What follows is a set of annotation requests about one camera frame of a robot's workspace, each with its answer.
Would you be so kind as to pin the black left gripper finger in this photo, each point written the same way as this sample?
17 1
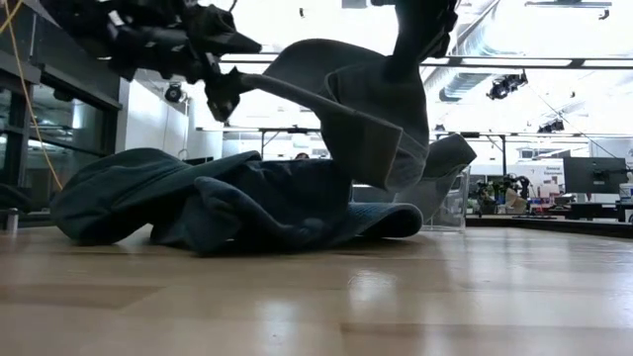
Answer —
222 34

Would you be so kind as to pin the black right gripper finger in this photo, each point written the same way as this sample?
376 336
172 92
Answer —
410 34
445 25

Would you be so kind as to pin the grey bucket hat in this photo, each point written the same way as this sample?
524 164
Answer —
366 123
450 155

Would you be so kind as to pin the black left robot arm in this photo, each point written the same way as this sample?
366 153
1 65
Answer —
99 20

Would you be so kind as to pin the long ceiling light strip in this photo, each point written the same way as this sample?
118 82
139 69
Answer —
519 62

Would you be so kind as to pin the black ceiling spotlight cluster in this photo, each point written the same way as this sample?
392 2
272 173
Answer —
504 85

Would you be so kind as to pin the dark glass partition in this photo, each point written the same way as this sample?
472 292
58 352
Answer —
74 123

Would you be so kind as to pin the person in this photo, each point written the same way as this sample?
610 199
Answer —
301 156

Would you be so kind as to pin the clear plastic bin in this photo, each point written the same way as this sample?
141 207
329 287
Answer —
457 215

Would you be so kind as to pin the black computer monitor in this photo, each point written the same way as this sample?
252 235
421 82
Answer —
593 173

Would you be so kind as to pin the white container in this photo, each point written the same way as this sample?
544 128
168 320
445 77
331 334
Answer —
626 193

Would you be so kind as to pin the silver ventilation duct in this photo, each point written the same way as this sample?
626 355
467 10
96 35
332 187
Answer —
460 86

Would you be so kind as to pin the black background workstation frame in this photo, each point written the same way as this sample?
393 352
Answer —
289 130
484 134

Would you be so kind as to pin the silver metal post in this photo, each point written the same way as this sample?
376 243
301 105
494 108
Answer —
12 220

